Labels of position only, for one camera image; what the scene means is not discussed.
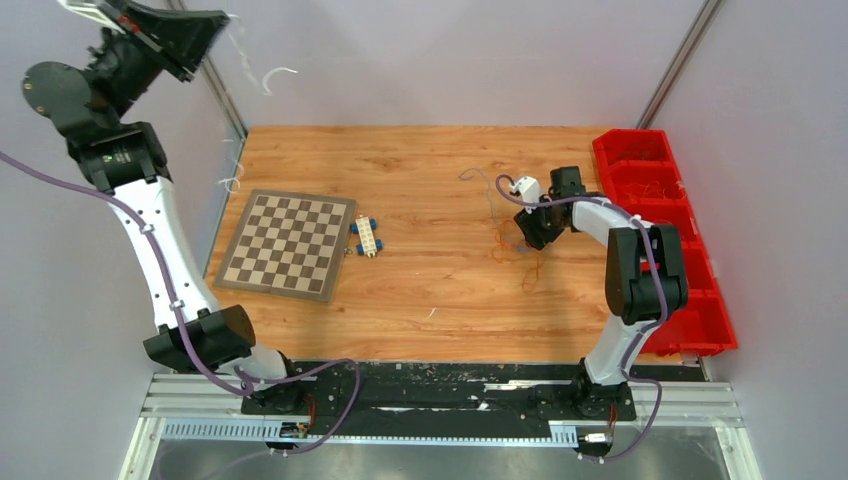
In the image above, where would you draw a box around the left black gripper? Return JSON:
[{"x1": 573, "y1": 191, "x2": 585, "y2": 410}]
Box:
[{"x1": 84, "y1": 0, "x2": 227, "y2": 126}]

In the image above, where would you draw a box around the orange wire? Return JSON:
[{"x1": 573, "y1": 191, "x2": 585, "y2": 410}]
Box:
[
  {"x1": 490, "y1": 218, "x2": 546, "y2": 294},
  {"x1": 625, "y1": 177, "x2": 684, "y2": 200}
]

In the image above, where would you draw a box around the grey purple wire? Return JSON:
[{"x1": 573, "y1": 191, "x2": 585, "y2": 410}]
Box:
[{"x1": 458, "y1": 167, "x2": 531, "y2": 256}]

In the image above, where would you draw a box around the white wire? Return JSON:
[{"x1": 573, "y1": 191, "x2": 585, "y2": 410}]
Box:
[{"x1": 221, "y1": 13, "x2": 299, "y2": 195}]

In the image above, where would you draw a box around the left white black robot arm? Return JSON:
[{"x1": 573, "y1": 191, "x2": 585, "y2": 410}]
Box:
[{"x1": 22, "y1": 1, "x2": 306, "y2": 414}]

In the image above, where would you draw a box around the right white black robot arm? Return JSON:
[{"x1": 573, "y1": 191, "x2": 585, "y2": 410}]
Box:
[{"x1": 498, "y1": 167, "x2": 689, "y2": 418}]

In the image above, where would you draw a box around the red plastic bin row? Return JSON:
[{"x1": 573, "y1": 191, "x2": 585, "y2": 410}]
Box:
[{"x1": 592, "y1": 129, "x2": 738, "y2": 357}]

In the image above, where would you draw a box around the white blue toy car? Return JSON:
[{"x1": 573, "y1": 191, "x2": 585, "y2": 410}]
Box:
[{"x1": 351, "y1": 215, "x2": 384, "y2": 258}]

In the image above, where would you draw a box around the folding wooden chessboard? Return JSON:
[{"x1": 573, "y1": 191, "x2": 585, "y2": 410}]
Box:
[{"x1": 214, "y1": 189, "x2": 357, "y2": 303}]

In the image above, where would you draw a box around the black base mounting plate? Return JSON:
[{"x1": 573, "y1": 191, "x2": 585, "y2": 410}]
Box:
[{"x1": 229, "y1": 362, "x2": 705, "y2": 440}]

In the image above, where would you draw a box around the left corner aluminium post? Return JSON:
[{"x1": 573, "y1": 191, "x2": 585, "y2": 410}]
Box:
[{"x1": 164, "y1": 0, "x2": 249, "y2": 140}]

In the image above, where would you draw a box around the corner aluminium post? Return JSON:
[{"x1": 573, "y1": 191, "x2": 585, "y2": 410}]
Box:
[
  {"x1": 164, "y1": 0, "x2": 249, "y2": 140},
  {"x1": 635, "y1": 0, "x2": 725, "y2": 130}
]

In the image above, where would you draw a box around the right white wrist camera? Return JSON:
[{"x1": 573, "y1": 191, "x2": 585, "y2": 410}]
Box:
[{"x1": 510, "y1": 176, "x2": 543, "y2": 214}]

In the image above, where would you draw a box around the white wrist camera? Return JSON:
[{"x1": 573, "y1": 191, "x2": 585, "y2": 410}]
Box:
[
  {"x1": 57, "y1": 0, "x2": 122, "y2": 31},
  {"x1": 510, "y1": 176, "x2": 543, "y2": 214}
]

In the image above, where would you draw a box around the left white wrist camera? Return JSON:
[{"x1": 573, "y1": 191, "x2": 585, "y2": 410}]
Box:
[{"x1": 57, "y1": 0, "x2": 122, "y2": 31}]

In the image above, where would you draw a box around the orange wire in bin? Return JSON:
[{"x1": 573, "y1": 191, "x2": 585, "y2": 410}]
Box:
[{"x1": 625, "y1": 177, "x2": 684, "y2": 200}]

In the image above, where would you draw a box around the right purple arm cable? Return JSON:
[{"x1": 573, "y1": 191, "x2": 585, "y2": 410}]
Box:
[{"x1": 495, "y1": 173, "x2": 664, "y2": 464}]

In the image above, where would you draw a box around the aluminium frame rail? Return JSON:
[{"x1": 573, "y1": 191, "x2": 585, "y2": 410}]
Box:
[{"x1": 120, "y1": 361, "x2": 761, "y2": 479}]

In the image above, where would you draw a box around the right corner aluminium post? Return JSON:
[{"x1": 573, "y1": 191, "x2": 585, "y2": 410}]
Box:
[{"x1": 635, "y1": 0, "x2": 725, "y2": 130}]

